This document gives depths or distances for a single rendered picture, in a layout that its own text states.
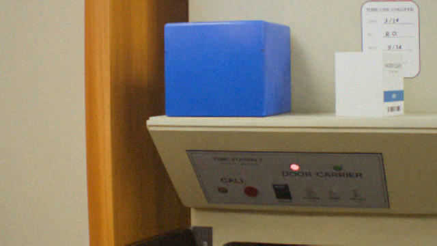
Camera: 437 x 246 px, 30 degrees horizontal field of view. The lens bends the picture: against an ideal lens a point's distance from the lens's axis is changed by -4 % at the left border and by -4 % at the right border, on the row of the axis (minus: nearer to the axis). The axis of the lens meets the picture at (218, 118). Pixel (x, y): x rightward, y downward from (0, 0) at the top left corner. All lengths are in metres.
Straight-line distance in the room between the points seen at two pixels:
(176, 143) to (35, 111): 0.72
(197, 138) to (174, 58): 0.08
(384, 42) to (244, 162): 0.19
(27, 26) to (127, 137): 0.66
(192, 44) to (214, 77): 0.04
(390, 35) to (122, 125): 0.29
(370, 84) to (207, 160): 0.18
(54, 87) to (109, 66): 0.64
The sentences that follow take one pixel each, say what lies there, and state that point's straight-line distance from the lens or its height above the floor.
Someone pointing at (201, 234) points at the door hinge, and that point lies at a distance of 0.94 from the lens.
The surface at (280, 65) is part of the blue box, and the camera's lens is 0.84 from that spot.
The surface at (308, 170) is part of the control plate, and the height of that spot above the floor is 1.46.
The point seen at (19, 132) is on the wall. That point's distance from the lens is 1.54.
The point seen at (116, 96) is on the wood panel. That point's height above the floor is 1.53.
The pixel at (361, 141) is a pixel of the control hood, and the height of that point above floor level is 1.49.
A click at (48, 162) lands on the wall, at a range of 1.52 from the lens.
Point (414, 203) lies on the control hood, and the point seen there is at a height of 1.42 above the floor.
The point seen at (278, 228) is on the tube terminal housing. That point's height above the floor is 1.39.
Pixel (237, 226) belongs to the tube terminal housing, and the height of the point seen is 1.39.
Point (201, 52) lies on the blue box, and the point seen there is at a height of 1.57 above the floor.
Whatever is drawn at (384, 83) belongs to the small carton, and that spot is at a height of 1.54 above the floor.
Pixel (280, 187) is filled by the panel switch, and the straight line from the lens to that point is 0.84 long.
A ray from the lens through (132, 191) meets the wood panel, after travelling 0.92.
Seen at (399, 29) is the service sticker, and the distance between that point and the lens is 0.87.
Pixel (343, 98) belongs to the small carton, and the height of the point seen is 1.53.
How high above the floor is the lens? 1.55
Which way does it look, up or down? 3 degrees down
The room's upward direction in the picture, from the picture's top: 1 degrees counter-clockwise
